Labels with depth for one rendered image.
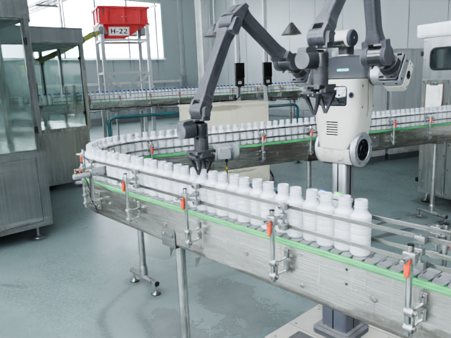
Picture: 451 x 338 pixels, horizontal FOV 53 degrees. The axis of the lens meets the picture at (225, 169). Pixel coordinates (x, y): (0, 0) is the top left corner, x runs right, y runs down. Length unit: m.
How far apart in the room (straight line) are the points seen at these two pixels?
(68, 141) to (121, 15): 2.63
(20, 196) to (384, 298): 3.90
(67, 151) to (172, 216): 5.06
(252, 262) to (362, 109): 0.83
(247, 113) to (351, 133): 4.11
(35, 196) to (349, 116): 3.47
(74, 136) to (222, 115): 2.29
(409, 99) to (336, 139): 6.48
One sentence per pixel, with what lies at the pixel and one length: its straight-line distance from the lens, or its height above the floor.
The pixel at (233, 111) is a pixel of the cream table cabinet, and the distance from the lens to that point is 5.96.
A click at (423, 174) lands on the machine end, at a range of 5.65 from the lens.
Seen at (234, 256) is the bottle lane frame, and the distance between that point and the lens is 1.70.
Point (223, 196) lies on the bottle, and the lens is 1.71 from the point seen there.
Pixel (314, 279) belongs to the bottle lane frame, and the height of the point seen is 0.89.
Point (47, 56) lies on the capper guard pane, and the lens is 6.84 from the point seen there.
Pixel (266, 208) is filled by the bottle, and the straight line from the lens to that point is 1.55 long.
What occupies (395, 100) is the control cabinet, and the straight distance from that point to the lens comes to 8.27.
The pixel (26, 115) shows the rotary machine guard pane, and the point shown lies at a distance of 4.70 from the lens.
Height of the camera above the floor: 1.52
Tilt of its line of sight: 12 degrees down
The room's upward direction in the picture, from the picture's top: 2 degrees counter-clockwise
